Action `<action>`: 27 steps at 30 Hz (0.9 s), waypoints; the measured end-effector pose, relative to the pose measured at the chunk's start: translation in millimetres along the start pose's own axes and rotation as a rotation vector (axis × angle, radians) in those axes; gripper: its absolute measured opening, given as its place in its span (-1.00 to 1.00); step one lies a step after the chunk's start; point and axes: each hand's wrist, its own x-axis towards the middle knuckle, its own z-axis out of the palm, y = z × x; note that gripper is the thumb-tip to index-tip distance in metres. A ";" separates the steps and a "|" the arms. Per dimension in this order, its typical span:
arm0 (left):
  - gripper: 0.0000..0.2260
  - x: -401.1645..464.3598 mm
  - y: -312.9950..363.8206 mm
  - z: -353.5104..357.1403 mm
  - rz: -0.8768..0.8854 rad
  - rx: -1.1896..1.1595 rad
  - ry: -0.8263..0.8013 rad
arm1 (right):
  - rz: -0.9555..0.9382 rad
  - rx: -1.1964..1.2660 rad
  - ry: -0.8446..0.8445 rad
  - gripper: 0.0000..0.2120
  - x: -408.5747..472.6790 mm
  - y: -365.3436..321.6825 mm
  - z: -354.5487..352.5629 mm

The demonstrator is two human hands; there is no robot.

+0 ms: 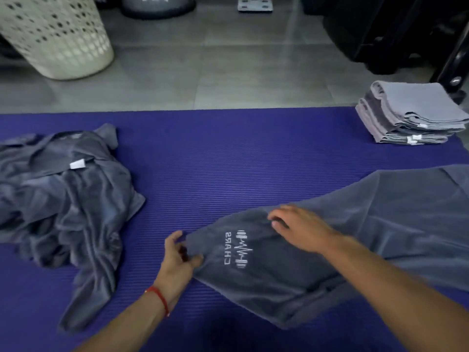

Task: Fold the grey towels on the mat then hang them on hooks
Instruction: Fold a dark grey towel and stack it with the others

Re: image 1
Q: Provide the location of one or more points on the person's right hand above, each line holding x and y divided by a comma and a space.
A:
304, 229

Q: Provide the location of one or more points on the person's right forearm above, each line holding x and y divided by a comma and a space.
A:
403, 289

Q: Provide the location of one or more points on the grey balance dome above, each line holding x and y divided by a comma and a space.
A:
157, 5

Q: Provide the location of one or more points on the person's left hand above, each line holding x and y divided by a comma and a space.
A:
176, 267

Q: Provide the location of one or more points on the black weight stack machine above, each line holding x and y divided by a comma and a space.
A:
384, 29

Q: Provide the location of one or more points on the person's left forearm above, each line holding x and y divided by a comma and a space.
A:
124, 326

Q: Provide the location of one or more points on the white perforated laundry basket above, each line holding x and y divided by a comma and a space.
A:
62, 43

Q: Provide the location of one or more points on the pile of dark grey towels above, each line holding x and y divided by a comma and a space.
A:
73, 201

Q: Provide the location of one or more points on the white bathroom scale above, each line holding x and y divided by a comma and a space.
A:
255, 5

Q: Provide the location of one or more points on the purple ribbed mat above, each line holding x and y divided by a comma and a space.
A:
238, 161

